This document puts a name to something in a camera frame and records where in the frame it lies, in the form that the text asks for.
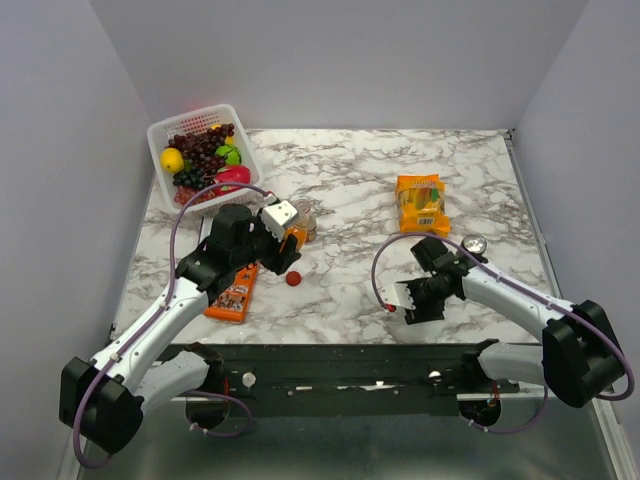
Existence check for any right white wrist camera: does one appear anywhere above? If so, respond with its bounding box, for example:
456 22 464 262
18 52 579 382
379 281 415 311

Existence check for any red bottle cap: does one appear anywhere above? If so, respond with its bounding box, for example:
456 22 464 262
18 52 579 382
285 271 302 287

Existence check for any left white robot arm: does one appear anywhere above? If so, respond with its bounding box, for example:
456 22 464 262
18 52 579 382
59 200 301 466

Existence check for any light red grape bunch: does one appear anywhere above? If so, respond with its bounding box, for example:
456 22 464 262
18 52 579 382
173 186 216 206

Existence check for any dark red grape bunch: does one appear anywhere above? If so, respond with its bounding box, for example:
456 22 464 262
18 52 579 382
167 123 237 174

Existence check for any pink dragon fruit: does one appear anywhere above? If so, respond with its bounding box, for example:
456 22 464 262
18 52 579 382
214 165 251 196

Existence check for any orange juice bottle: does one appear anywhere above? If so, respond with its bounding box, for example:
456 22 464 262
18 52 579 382
280 225 307 252

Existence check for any purple cable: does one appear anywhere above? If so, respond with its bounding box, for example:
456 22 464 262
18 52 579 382
370 232 635 401
72 182 276 469

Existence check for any aluminium extrusion rail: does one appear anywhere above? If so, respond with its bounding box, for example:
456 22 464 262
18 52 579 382
457 382 621 401

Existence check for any clear milk bottle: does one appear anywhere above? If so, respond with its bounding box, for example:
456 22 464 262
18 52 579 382
294 200 317 243

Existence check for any orange snack bag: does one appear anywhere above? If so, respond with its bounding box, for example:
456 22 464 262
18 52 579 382
395 174 451 237

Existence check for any white plastic fruit basket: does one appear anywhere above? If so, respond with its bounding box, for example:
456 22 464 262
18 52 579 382
147 104 264 213

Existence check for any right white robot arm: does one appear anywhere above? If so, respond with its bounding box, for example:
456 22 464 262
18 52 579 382
383 235 635 408

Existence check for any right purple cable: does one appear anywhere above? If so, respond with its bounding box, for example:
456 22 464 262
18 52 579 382
370 232 635 401

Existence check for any black drink can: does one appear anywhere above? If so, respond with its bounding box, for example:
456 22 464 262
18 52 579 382
461 234 488 263

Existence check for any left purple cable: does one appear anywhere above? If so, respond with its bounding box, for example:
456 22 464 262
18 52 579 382
72 182 276 469

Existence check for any dark blue grape bunch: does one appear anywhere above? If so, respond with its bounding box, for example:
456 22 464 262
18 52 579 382
172 169 207 191

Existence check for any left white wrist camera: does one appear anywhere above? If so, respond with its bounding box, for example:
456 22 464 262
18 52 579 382
259 201 298 241

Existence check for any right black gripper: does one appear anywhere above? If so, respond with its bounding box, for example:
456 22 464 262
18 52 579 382
399 275 453 325

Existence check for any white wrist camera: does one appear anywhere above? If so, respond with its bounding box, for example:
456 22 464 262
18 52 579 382
379 281 415 311
259 201 298 241

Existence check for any black mounting rail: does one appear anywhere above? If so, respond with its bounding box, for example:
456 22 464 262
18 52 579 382
158 344 527 426

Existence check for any orange snack box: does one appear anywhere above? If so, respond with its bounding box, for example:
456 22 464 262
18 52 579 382
204 264 259 324

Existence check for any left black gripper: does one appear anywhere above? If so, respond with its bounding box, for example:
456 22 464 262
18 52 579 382
232 207 301 275

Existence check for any yellow lemon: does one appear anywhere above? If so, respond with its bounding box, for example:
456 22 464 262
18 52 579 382
160 147 185 174

